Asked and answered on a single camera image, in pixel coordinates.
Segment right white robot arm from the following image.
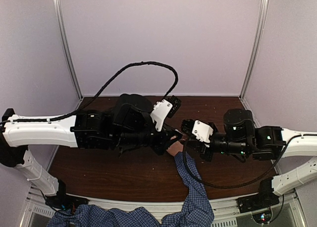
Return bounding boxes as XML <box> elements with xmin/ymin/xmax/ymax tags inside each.
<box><xmin>181</xmin><ymin>109</ymin><xmax>317</xmax><ymax>208</ymax></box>

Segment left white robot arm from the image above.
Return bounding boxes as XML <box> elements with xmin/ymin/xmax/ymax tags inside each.
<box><xmin>0</xmin><ymin>94</ymin><xmax>182</xmax><ymax>209</ymax></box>

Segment mannequin hand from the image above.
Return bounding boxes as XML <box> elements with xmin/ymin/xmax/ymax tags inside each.
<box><xmin>166</xmin><ymin>141</ymin><xmax>183</xmax><ymax>157</ymax></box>

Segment right aluminium frame post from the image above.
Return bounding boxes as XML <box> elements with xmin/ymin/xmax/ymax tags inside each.
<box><xmin>239</xmin><ymin>0</ymin><xmax>269</xmax><ymax>101</ymax></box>

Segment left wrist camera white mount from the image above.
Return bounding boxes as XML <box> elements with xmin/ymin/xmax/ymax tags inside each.
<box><xmin>150</xmin><ymin>96</ymin><xmax>182</xmax><ymax>132</ymax></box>

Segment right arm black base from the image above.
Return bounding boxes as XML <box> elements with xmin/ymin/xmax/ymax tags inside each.
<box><xmin>237</xmin><ymin>193</ymin><xmax>279</xmax><ymax>213</ymax></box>

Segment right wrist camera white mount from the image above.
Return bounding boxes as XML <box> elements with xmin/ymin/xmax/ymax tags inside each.
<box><xmin>181</xmin><ymin>119</ymin><xmax>218</xmax><ymax>147</ymax></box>

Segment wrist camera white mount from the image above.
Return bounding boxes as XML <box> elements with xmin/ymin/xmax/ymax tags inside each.
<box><xmin>150</xmin><ymin>96</ymin><xmax>182</xmax><ymax>132</ymax></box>
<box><xmin>181</xmin><ymin>119</ymin><xmax>218</xmax><ymax>147</ymax></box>

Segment right black cable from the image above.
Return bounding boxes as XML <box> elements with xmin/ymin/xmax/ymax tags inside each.
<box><xmin>182</xmin><ymin>135</ymin><xmax>317</xmax><ymax>189</ymax></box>

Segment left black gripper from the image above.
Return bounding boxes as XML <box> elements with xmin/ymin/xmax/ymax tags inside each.
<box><xmin>112</xmin><ymin>122</ymin><xmax>182</xmax><ymax>155</ymax></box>

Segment left aluminium frame post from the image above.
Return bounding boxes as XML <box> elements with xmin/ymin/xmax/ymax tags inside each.
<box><xmin>53</xmin><ymin>0</ymin><xmax>83</xmax><ymax>100</ymax></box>

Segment aluminium frame post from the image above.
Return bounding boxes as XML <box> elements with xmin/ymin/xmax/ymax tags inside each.
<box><xmin>53</xmin><ymin>0</ymin><xmax>83</xmax><ymax>100</ymax></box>
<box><xmin>239</xmin><ymin>0</ymin><xmax>269</xmax><ymax>101</ymax></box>

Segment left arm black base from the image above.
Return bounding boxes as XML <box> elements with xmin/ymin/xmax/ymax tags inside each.
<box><xmin>46</xmin><ymin>195</ymin><xmax>89</xmax><ymax>210</ymax></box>

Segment left black braided cable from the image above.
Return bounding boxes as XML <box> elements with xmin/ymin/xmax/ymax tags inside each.
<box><xmin>9</xmin><ymin>60</ymin><xmax>179</xmax><ymax>124</ymax></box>

